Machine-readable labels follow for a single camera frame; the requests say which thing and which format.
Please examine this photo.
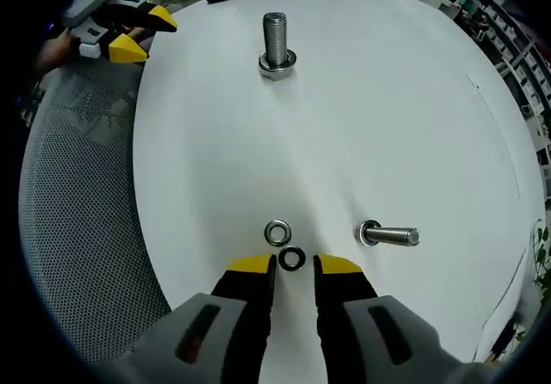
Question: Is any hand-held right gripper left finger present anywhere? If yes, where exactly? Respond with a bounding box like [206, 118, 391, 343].
[124, 253, 277, 384]

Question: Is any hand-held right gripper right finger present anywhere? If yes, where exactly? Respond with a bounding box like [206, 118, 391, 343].
[313, 253, 474, 384]

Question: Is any small threaded steel stud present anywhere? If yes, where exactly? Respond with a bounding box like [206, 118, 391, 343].
[356, 219, 422, 248]

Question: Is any large threaded steel stud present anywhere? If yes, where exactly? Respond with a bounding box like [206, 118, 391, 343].
[257, 11, 299, 82]

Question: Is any person's left hand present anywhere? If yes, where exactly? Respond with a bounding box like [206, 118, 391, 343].
[36, 28, 81, 77]

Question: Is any grey mesh office chair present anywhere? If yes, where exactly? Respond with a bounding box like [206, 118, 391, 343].
[19, 63, 173, 363]

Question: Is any white shelf with storage bins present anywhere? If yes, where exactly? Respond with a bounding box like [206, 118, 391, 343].
[447, 0, 551, 152]

